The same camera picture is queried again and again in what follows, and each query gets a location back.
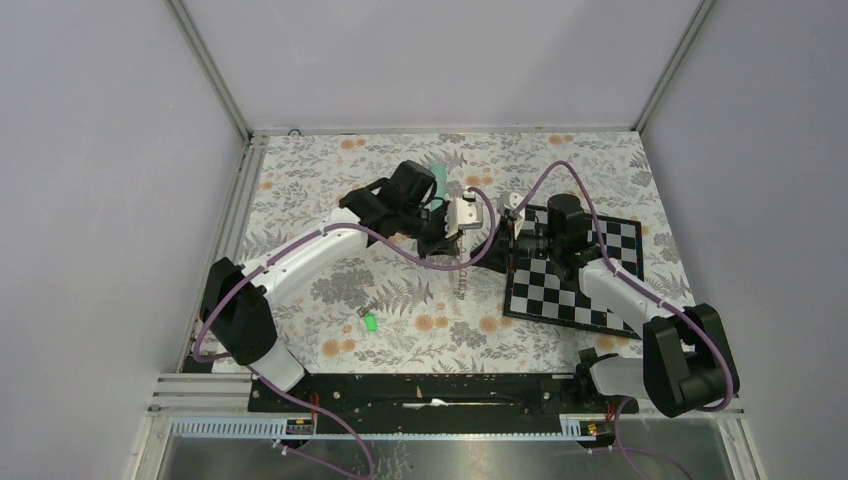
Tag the teal rolling pin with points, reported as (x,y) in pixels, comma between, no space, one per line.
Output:
(439,170)

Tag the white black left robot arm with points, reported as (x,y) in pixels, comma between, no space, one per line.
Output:
(236,305)

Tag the silver carabiner keyring with chain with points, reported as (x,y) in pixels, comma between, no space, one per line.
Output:
(459,278)

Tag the green key tag with key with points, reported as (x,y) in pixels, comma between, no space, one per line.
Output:
(369,318)

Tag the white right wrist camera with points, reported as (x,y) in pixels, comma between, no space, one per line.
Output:
(508,206)

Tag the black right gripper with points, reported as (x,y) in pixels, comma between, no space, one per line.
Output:
(504,245)

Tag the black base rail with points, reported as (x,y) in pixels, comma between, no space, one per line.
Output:
(479,399)

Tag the black white checkerboard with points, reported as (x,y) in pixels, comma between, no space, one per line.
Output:
(583,298)

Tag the floral patterned table mat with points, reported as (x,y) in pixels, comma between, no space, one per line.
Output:
(422,327)

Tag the white slotted cable duct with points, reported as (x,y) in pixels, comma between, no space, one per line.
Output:
(557,427)

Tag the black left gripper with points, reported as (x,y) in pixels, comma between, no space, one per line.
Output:
(441,245)

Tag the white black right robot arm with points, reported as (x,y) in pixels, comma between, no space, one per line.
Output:
(686,362)

